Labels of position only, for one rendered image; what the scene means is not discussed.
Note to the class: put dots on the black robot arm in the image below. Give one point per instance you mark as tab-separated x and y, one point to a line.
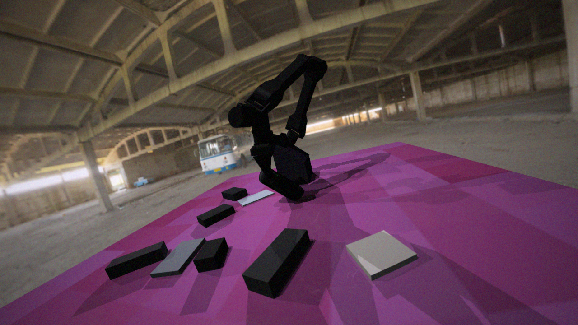
270	93

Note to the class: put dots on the white flat rectangular plate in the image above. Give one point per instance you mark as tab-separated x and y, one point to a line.
255	197

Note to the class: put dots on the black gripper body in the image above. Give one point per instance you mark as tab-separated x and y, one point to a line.
261	145

